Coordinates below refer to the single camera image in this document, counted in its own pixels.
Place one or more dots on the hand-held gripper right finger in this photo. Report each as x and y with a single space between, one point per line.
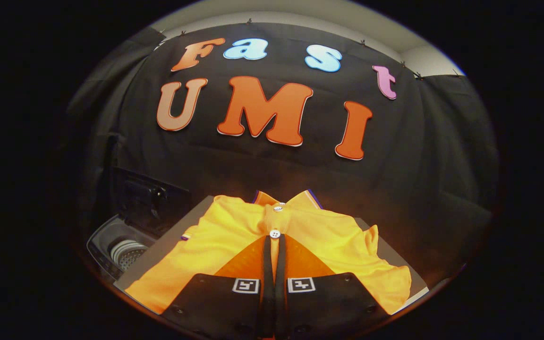
280 302

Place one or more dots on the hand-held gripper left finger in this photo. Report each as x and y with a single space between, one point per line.
267 302

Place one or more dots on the yellow polo shirt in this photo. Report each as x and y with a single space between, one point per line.
234 231

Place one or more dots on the black backdrop cloth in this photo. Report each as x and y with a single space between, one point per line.
272 165

